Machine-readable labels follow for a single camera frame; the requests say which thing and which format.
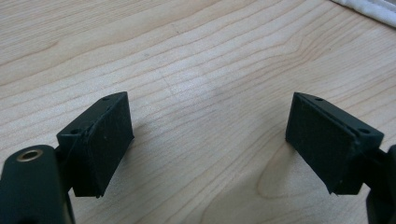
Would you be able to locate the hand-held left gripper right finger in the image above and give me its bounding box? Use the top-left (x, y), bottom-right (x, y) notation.
top-left (285, 91), bottom-right (385, 196)

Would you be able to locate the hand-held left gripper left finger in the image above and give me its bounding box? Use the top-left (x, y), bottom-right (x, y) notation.
top-left (56, 91), bottom-right (135, 199)

